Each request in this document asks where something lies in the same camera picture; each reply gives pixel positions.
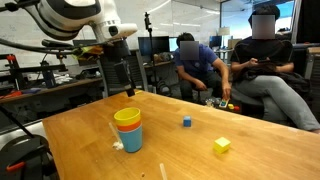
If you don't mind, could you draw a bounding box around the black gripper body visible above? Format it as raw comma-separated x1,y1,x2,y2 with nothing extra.
101,40,131,66

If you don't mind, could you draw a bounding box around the yellow plastic cup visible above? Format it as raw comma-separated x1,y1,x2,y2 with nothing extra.
114,107,141,126

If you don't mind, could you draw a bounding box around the orange plastic cup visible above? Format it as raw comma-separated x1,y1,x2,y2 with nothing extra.
117,121,142,132

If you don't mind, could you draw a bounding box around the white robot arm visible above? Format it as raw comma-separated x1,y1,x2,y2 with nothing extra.
1,0,138,97

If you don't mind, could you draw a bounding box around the blue plastic cup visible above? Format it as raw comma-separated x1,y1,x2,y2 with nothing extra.
119,126,143,153

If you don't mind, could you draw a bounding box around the grey office chair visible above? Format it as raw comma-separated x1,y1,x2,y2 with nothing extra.
98,50,148,97

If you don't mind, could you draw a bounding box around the person in blue shirt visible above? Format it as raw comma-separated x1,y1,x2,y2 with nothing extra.
174,32,231,102

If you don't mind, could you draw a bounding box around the small blue cube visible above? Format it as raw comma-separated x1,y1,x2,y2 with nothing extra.
183,116,191,127

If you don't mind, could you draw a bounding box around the colourful toy blocks pile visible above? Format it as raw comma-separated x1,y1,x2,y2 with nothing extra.
205,98,240,112

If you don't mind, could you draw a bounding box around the wooden toy tray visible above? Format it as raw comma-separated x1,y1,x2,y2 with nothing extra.
219,99,229,108

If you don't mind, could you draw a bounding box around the yellow cube block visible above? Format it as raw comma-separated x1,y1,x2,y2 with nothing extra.
213,137,231,153

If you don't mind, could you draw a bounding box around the person in black shirt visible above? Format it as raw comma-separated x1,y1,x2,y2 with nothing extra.
231,4,320,133

